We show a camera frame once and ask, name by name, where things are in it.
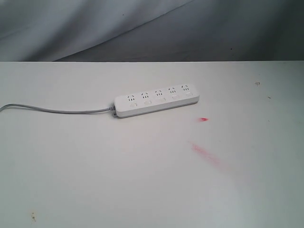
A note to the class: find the white five-outlet power strip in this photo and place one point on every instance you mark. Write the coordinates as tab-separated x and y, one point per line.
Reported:
159	99

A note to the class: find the grey backdrop cloth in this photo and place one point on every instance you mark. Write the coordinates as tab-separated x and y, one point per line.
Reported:
151	30

